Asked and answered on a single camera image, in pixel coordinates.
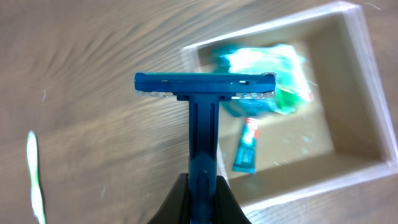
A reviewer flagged teal mouthwash bottle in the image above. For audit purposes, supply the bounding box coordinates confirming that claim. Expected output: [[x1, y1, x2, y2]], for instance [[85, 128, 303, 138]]
[[211, 45, 277, 117]]

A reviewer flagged white cardboard box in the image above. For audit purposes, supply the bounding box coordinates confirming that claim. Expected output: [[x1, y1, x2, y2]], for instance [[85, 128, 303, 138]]
[[181, 1, 397, 213]]

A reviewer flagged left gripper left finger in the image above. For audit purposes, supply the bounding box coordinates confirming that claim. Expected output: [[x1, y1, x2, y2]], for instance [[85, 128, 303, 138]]
[[148, 173, 190, 224]]

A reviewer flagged green toothbrush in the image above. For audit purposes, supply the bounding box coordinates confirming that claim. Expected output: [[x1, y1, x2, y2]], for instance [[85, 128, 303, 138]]
[[26, 130, 47, 224]]

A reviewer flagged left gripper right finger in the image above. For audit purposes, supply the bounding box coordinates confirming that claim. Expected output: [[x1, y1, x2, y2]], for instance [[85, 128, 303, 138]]
[[214, 175, 251, 224]]

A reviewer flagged green white packet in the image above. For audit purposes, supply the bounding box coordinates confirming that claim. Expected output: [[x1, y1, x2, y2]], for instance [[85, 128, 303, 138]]
[[247, 44, 314, 115]]

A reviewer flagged red teal toothpaste tube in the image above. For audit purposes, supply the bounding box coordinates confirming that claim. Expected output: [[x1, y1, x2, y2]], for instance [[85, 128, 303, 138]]
[[232, 118, 259, 174]]

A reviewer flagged blue toothbrush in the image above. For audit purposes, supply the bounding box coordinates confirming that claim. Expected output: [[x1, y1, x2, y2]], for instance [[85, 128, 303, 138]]
[[134, 72, 276, 223]]

